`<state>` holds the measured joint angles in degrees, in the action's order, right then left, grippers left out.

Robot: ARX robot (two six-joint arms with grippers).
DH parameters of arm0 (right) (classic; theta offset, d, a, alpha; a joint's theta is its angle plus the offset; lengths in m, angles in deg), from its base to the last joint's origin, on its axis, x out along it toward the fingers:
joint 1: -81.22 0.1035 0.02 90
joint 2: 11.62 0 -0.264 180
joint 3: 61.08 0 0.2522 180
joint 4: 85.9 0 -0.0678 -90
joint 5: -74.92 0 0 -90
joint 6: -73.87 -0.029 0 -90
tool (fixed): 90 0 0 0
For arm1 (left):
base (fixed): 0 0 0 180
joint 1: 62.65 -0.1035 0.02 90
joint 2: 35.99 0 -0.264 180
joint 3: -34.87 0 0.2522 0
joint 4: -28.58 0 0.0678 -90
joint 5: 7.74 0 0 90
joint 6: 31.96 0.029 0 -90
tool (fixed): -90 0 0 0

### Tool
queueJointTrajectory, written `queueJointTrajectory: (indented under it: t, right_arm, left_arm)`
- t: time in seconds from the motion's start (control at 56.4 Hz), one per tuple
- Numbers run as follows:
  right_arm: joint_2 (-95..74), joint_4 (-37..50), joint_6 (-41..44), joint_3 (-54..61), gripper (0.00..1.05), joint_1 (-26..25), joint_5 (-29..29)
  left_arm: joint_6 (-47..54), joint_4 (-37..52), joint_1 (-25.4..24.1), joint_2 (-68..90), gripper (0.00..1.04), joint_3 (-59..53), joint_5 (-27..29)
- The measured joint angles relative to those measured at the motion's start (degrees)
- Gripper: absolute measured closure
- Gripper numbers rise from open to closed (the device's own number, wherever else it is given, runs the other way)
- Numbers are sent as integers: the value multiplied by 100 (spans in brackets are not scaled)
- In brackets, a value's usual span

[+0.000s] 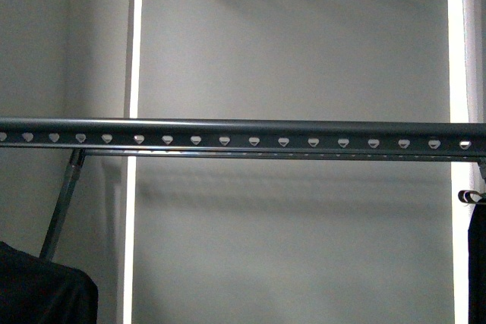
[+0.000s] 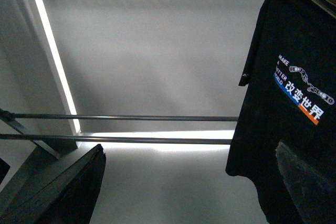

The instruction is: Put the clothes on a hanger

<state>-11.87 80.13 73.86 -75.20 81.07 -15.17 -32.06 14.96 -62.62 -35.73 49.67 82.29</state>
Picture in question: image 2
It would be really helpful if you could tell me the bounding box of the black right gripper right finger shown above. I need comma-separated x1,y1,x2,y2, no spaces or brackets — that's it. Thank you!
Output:
276,141,335,223

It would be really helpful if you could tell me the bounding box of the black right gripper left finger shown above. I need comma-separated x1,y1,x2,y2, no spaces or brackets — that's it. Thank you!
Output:
1,144,106,223

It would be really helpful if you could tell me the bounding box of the black printed t-shirt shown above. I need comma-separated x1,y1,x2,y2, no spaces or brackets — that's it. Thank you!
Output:
225,0,335,223

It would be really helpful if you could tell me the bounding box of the lower grey metal rod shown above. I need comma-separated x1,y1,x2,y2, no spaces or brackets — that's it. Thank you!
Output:
1,134,232,145

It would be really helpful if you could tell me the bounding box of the grey metal rod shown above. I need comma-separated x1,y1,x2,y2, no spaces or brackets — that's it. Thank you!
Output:
1,134,232,145
1,109,238,122

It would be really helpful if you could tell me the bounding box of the upper grey metal rod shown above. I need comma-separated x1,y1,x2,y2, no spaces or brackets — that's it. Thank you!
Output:
1,109,238,122

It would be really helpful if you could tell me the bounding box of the grey rack frame beam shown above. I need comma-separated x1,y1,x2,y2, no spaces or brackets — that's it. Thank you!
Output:
0,108,79,204

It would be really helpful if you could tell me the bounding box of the white light strip frame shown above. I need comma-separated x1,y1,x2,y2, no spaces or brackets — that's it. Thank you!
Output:
28,0,234,146

